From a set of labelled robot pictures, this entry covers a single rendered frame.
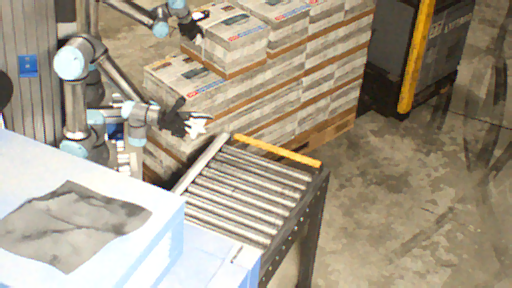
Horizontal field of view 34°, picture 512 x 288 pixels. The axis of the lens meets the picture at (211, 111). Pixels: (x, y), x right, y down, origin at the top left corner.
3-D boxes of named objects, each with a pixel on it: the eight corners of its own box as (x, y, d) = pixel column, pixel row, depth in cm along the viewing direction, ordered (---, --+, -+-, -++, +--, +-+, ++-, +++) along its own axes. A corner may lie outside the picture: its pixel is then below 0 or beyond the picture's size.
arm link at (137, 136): (152, 134, 341) (152, 113, 335) (142, 150, 332) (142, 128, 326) (134, 130, 343) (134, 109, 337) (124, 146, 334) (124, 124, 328)
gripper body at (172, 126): (190, 130, 328) (162, 123, 331) (192, 111, 324) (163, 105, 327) (184, 139, 322) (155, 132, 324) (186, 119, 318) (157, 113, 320)
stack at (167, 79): (140, 188, 475) (140, 65, 427) (281, 115, 541) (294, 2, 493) (184, 224, 452) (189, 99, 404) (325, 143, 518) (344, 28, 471)
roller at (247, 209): (190, 185, 362) (188, 180, 358) (289, 222, 345) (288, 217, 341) (185, 195, 359) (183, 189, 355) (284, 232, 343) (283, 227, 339)
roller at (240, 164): (217, 155, 381) (216, 148, 377) (311, 188, 365) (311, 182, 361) (212, 163, 378) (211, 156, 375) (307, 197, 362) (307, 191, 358)
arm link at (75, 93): (99, 148, 354) (95, 38, 323) (84, 169, 343) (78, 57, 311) (73, 142, 357) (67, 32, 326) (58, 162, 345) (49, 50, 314)
